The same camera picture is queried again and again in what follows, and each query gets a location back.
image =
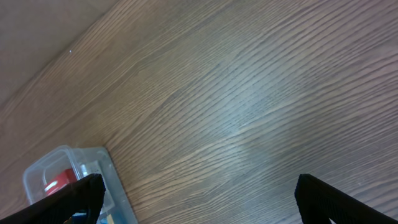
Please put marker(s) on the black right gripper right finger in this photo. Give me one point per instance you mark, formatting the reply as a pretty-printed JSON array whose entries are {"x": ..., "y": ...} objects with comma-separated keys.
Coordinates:
[{"x": 319, "y": 202}]

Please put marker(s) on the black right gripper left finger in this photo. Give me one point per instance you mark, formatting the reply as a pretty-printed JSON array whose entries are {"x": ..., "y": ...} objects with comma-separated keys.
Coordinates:
[{"x": 78, "y": 202}]

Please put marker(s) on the red white medicine box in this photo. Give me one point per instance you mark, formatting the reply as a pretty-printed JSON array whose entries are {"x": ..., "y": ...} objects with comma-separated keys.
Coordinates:
[{"x": 58, "y": 182}]

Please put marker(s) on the clear plastic container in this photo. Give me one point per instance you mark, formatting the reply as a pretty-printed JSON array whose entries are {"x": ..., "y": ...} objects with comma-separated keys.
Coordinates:
[{"x": 95, "y": 160}]

